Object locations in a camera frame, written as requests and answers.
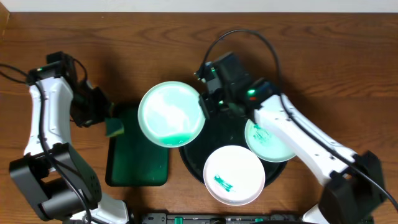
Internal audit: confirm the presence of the green and yellow sponge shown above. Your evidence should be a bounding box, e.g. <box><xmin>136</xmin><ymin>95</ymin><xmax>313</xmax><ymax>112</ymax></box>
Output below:
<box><xmin>105</xmin><ymin>118</ymin><xmax>124</xmax><ymax>138</ymax></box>

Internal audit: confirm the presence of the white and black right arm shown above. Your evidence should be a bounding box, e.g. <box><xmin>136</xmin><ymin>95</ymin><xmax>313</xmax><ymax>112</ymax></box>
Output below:
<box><xmin>200</xmin><ymin>88</ymin><xmax>388</xmax><ymax>223</ymax></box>

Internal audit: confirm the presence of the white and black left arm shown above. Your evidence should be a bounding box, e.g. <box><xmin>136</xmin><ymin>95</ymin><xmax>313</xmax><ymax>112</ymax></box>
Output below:
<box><xmin>9</xmin><ymin>70</ymin><xmax>130</xmax><ymax>223</ymax></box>

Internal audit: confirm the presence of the round black tray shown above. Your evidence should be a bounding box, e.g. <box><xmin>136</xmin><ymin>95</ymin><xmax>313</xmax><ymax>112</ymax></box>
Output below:
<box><xmin>178</xmin><ymin>111</ymin><xmax>289</xmax><ymax>189</ymax></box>

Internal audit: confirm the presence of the green rectangular water tray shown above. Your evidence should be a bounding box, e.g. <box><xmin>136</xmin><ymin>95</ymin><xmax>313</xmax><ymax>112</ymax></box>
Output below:
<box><xmin>105</xmin><ymin>103</ymin><xmax>169</xmax><ymax>187</ymax></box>

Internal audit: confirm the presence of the mint green stained plate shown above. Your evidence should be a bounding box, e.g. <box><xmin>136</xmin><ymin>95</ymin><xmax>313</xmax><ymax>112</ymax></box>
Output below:
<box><xmin>244</xmin><ymin>119</ymin><xmax>296</xmax><ymax>162</ymax></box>

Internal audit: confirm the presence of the white stained plate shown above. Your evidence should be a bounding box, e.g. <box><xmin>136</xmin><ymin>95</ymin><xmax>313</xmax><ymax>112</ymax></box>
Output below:
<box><xmin>203</xmin><ymin>145</ymin><xmax>266</xmax><ymax>206</ymax></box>

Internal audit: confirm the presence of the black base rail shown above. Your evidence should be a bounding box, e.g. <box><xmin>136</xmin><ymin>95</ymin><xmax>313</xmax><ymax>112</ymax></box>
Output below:
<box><xmin>141</xmin><ymin>213</ymin><xmax>302</xmax><ymax>224</ymax></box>

